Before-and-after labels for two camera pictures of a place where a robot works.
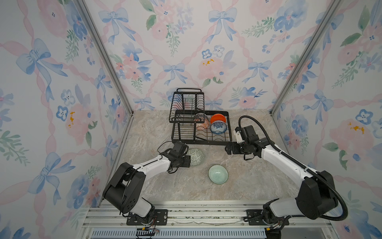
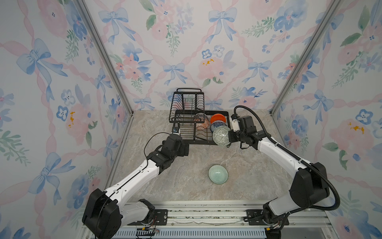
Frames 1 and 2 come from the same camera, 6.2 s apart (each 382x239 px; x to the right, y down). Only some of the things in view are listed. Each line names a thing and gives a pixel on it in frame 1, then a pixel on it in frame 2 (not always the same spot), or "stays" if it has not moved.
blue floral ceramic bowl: [218, 127] stays
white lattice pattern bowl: [201, 115] stays
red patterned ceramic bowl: [201, 123] stays
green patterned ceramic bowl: [196, 156] -> [220, 136]
